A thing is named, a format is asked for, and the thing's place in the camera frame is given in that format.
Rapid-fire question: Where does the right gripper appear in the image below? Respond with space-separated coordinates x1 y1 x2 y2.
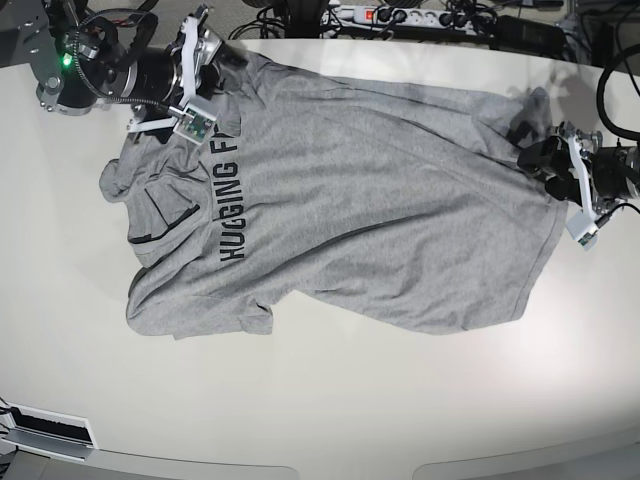
119 27 247 108

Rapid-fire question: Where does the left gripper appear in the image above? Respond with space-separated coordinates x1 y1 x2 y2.
517 130 639 205

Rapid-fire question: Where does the grey t-shirt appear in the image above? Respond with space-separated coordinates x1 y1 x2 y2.
99 52 567 339

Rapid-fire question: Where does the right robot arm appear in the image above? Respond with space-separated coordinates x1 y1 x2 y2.
1 1 243 120

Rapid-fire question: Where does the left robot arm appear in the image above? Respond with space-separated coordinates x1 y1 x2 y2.
517 44 639 216

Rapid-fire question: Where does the black power adapter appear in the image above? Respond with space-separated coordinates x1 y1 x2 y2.
494 15 566 57

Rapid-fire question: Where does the white power strip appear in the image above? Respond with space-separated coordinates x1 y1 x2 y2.
321 1 498 36

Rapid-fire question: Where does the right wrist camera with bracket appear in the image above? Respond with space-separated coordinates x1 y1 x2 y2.
128 5 222 145

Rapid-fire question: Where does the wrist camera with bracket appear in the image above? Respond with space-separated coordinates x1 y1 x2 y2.
555 122 631 251
128 5 222 145

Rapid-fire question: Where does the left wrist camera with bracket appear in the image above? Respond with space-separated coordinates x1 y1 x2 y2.
555 122 631 251

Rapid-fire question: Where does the grey cable tray box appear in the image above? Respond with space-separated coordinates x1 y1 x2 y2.
1 400 98 462

